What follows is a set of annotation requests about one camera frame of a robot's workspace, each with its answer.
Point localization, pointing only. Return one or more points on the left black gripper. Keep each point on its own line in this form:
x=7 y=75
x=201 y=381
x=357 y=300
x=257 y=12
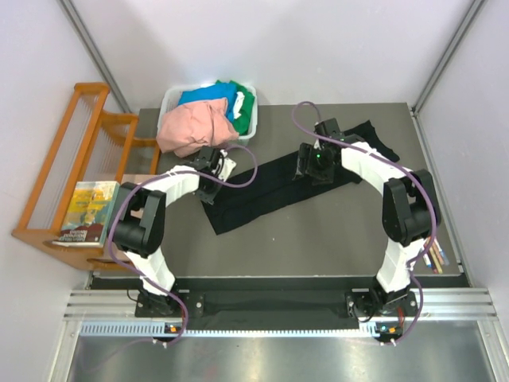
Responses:
x=205 y=191

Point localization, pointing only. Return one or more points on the green t-shirt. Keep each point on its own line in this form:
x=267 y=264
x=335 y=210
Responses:
x=240 y=102

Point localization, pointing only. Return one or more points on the pink t-shirt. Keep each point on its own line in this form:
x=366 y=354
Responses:
x=190 y=126

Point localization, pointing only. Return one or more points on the pack of markers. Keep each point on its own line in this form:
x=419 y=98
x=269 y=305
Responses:
x=436 y=259

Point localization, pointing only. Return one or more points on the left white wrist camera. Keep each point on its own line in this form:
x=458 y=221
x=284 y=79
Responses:
x=225 y=166

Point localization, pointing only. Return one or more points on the black t-shirt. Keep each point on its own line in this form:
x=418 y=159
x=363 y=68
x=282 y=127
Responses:
x=273 y=188

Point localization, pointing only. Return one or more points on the white laundry basket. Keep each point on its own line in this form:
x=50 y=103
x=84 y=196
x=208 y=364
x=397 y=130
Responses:
x=173 y=94

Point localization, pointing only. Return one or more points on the orange wooden rack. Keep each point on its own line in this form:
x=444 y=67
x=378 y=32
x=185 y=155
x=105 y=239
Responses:
x=90 y=144

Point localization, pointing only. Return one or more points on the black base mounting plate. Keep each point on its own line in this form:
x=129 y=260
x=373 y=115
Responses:
x=318 y=302

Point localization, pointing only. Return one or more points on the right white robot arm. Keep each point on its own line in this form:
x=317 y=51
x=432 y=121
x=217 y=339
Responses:
x=410 y=212

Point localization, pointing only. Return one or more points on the blue t-shirt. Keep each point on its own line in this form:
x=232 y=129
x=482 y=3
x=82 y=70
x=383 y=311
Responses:
x=215 y=91

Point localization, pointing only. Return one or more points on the white slotted cable duct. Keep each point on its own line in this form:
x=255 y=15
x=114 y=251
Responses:
x=168 y=330

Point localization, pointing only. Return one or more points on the yellow book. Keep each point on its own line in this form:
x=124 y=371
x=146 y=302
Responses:
x=86 y=220

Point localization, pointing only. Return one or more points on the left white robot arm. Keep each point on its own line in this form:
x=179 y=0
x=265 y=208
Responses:
x=137 y=224

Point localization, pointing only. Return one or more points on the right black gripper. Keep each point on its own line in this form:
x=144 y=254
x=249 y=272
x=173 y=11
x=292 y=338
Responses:
x=307 y=153

